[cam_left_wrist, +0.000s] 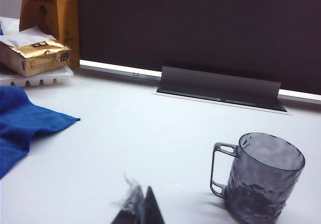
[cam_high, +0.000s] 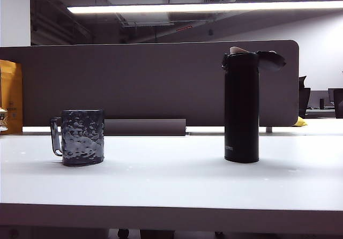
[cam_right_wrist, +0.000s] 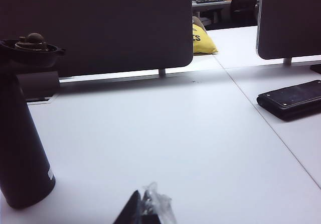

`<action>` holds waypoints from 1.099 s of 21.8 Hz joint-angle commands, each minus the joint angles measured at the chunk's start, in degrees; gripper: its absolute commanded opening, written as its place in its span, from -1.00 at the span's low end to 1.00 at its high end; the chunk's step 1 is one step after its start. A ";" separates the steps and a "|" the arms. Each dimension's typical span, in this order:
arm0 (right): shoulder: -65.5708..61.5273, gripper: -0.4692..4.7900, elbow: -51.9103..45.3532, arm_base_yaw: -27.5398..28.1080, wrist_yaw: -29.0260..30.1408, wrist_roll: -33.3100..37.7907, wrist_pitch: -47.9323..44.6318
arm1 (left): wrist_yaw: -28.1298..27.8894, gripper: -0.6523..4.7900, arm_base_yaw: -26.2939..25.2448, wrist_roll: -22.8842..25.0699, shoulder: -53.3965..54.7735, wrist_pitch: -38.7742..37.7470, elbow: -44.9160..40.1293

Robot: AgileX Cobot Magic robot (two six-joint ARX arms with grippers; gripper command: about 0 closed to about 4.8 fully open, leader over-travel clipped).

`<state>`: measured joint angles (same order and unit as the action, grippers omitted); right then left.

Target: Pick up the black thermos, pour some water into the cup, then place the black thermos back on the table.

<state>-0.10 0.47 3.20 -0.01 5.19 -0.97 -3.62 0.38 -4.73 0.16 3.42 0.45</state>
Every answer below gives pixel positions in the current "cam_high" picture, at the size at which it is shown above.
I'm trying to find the black thermos with lid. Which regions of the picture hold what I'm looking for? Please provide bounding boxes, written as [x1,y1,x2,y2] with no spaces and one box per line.
[221,46,287,163]

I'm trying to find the white printed paper cup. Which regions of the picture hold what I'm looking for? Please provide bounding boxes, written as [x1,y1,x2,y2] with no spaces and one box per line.
[0,107,8,131]

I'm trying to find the grey desk divider panel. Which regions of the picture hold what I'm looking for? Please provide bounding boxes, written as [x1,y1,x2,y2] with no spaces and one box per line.
[0,40,300,128]

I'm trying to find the hammered dark glass mug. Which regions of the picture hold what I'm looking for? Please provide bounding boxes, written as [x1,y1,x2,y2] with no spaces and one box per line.
[49,109,105,167]

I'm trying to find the long ceiling light strip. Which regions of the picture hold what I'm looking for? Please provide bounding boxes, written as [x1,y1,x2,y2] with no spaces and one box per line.
[66,0,343,15]

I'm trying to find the yellow soft object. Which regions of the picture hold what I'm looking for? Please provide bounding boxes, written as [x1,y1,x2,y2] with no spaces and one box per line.
[294,116,308,128]

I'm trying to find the black office chair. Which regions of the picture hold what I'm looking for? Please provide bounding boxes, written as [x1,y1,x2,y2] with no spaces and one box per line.
[298,76,312,118]

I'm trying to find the yellow paper bag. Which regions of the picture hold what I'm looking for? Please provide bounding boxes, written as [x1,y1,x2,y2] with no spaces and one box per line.
[0,59,24,135]

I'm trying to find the dark computer monitor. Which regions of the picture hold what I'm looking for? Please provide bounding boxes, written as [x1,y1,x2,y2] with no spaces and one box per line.
[327,88,343,111]

